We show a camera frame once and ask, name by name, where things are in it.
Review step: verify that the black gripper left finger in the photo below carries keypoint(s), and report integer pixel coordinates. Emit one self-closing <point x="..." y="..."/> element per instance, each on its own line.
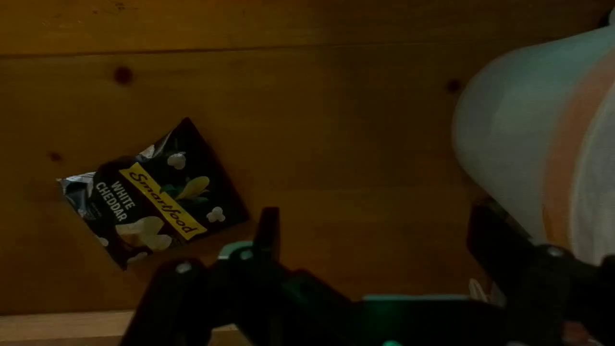
<point x="255" y="300"/>

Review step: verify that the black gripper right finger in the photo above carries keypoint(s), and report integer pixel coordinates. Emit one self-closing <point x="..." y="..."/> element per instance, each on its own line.
<point x="544" y="294"/>

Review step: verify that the white bin with plastic liner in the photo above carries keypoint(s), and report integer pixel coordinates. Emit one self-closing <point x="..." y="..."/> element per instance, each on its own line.
<point x="519" y="127"/>

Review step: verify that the black Smartfood popcorn packet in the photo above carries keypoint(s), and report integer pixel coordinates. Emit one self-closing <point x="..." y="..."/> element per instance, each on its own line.
<point x="159" y="198"/>

